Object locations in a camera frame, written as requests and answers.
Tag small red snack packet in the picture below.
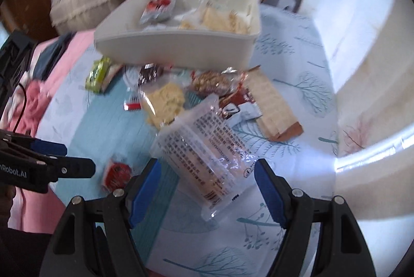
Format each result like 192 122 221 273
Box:
102 158 133 192

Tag pink quilted blanket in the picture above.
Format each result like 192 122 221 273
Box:
1 30 94 234

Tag white plastic storage bin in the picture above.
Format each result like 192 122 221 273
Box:
94 0 261 71

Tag wafer biscuit pack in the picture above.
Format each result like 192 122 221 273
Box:
243 66 304 142

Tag clear bag pale cake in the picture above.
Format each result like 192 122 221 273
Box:
178 0 250 35

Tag nut brittle clear packet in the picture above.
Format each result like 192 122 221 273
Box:
189 67 247 97

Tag white leaf-print bedsheet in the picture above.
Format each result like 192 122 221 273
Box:
37 5 337 276

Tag black cable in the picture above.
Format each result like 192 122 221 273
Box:
12 82 28 135

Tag green snack packet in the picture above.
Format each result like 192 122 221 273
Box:
85 57 123 94

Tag red white jujube snack bag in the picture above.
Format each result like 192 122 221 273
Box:
140 0 177 25

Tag dark blue clothing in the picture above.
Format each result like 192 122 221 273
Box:
32 32 76 81

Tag clear bag with printed text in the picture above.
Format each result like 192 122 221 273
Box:
150 94 257 221

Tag dark date cake red-strip packet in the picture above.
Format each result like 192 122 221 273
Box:
123 63 164 112

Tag small brown chocolate packet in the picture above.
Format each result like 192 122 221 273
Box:
219 87 262 128

